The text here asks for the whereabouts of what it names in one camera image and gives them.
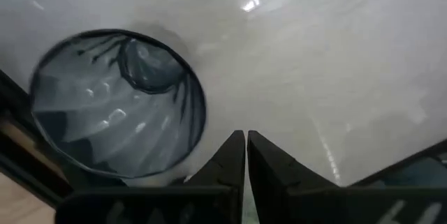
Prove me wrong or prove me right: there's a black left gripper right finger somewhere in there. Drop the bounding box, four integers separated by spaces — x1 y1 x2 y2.
247 129 337 224

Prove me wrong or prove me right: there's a white table mat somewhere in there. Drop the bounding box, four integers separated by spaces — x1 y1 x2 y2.
0 0 447 224

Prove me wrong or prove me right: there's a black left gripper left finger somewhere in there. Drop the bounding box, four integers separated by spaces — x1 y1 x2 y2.
184 129 246 224

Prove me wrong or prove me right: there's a black metal table frame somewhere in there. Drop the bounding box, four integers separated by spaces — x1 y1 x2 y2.
0 68 447 211

